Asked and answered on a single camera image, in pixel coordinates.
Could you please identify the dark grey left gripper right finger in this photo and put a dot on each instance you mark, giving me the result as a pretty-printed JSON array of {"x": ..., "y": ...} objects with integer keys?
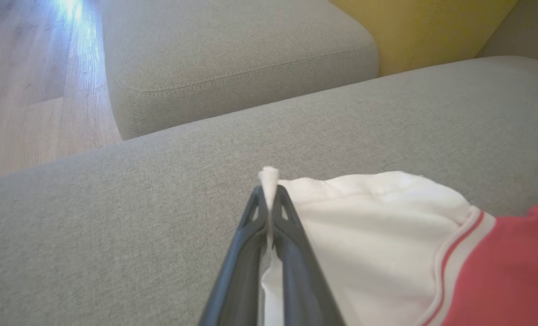
[{"x": 305, "y": 280}]

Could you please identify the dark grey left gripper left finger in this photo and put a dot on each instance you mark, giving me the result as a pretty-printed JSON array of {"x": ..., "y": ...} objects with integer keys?
[{"x": 239, "y": 271}]

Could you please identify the red and white sports garment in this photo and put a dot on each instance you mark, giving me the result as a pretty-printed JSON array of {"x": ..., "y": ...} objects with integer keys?
[{"x": 386, "y": 244}]

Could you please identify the large grey sofa seat cushion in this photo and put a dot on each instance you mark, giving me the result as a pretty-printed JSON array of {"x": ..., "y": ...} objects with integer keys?
[{"x": 115, "y": 226}]

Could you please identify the grey sofa back cushion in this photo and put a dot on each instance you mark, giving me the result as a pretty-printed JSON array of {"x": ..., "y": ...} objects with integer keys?
[{"x": 232, "y": 50}]

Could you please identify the yellow sofa cushion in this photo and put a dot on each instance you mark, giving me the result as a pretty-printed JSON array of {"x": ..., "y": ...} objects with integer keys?
[{"x": 422, "y": 31}]

